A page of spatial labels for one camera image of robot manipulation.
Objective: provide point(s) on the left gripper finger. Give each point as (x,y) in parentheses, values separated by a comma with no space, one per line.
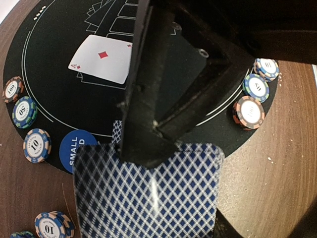
(223,229)

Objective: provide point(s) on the blue white chip stack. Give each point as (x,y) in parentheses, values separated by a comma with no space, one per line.
(54,224)

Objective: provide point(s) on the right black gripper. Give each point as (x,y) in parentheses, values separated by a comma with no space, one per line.
(275,29)

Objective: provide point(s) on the blue white chips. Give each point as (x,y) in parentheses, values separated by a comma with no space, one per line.
(37,145)
(268,69)

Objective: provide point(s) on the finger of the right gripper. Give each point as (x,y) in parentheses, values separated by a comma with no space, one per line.
(146,141)
(224,68)

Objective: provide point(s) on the green white chips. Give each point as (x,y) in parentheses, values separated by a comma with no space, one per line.
(256,87)
(25,112)

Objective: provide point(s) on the red black chips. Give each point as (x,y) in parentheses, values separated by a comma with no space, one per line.
(248,113)
(13,89)

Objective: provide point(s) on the ace of diamonds card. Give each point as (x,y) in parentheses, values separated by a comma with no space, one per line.
(103,57)

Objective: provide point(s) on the blue small blind button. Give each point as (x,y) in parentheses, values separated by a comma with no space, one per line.
(69,145)

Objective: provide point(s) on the round black poker mat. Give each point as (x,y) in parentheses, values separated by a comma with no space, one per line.
(48,38)

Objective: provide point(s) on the blue card deck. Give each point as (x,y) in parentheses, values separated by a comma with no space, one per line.
(177,199)

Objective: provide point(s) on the green white chip stack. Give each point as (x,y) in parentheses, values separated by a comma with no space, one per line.
(23,234)

